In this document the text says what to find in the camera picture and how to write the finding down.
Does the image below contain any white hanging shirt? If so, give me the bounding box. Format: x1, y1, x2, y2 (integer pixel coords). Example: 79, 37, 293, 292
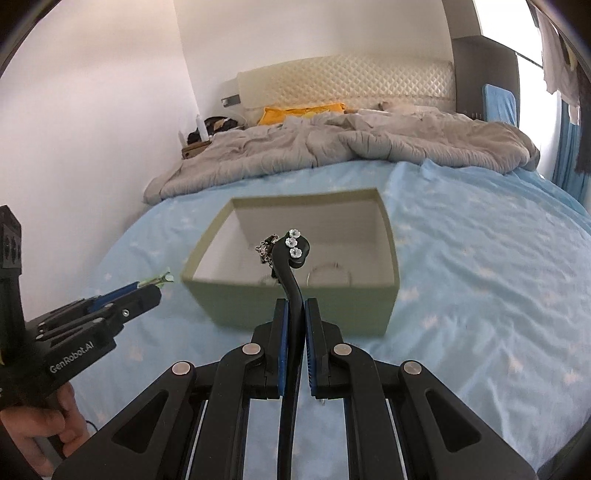
538, 0, 583, 125

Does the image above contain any blue towel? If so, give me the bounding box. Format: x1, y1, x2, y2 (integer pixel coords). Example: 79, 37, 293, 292
481, 84, 518, 127

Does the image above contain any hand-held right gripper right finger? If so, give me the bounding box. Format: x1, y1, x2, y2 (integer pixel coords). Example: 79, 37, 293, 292
303, 298, 550, 480

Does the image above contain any blue curtain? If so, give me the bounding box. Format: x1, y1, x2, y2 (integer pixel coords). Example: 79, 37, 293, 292
551, 99, 591, 204

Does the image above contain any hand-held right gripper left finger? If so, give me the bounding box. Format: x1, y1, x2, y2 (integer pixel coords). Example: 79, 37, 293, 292
51, 298, 291, 480

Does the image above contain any green cardboard box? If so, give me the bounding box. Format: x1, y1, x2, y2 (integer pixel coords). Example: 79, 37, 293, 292
180, 188, 400, 337

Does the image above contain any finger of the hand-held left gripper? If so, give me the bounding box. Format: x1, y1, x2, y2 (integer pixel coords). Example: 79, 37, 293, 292
39, 285, 163, 344
28, 281, 140, 329

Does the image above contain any grey duvet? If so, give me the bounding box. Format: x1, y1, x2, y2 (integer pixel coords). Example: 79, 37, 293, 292
143, 110, 541, 206

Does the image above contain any silver bangle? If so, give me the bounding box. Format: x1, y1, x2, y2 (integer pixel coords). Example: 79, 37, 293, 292
307, 262, 352, 287

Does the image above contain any black flowered hair stick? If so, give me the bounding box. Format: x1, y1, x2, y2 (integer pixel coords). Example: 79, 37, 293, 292
255, 228, 309, 480

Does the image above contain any wooden nightstand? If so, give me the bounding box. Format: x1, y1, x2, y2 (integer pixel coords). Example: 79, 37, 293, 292
181, 141, 213, 160

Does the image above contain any blue printed bed sheet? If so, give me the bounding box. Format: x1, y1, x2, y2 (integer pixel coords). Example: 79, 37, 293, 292
74, 159, 591, 472

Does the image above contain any person's left hand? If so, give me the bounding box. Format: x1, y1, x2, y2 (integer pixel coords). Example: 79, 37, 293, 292
0, 383, 88, 476

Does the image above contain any yellow pillow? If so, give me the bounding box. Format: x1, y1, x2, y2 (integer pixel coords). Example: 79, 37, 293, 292
257, 102, 346, 126

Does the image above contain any grey cabinet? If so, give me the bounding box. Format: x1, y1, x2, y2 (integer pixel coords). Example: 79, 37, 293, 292
451, 37, 520, 125

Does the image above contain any cream quilted headboard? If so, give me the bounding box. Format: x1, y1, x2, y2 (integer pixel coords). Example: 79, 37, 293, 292
236, 54, 457, 125

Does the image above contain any green hair clip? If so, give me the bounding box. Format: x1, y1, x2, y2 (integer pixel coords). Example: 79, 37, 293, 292
139, 271, 174, 289

